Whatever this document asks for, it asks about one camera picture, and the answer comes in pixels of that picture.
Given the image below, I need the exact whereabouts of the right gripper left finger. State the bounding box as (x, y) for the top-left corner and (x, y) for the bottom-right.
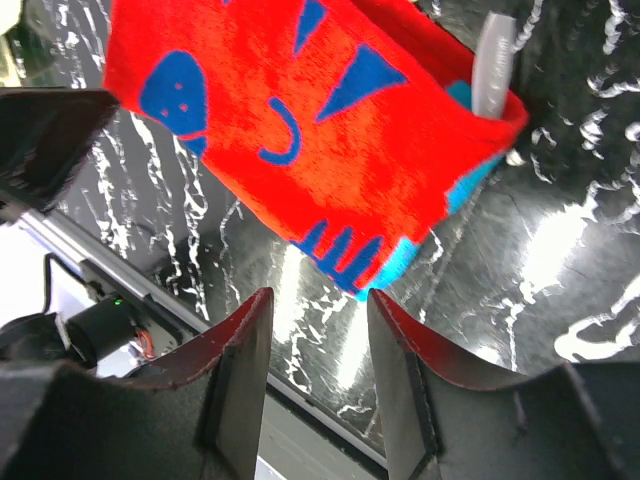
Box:
(1, 288), (274, 479)

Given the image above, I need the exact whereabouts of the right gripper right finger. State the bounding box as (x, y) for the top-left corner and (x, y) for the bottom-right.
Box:
(367, 290), (639, 479)

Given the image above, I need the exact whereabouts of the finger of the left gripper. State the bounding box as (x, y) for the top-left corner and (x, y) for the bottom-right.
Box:
(1, 87), (119, 224)

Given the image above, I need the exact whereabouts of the red and blue towel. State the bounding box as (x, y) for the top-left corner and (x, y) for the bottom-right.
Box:
(104, 1), (528, 300)

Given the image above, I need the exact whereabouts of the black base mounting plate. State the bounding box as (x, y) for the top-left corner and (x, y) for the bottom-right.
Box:
(13, 211), (387, 479)

